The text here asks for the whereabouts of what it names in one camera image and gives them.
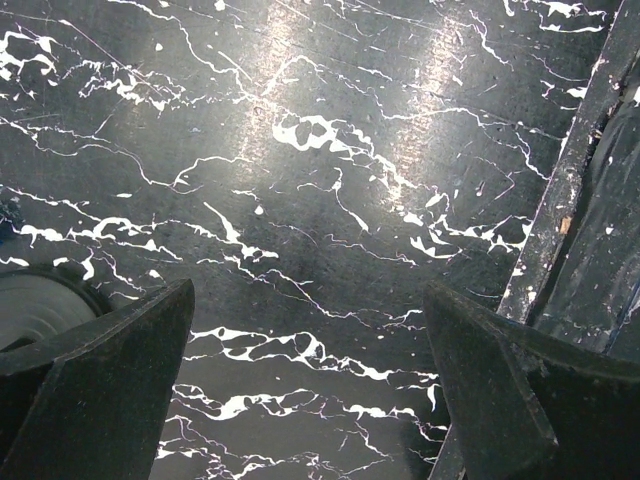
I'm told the black marble pattern mat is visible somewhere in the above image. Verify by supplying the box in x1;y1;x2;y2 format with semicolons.
1;1;619;479

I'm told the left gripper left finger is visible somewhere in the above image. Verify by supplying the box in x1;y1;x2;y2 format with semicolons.
1;279;195;479

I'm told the aluminium frame rail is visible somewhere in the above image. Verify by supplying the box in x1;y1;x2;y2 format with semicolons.
497;0;640;361

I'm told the orange microphone stand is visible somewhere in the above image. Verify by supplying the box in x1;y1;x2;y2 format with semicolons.
1;264;112;353

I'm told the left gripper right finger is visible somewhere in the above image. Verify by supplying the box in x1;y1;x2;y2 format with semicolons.
423;283;639;479

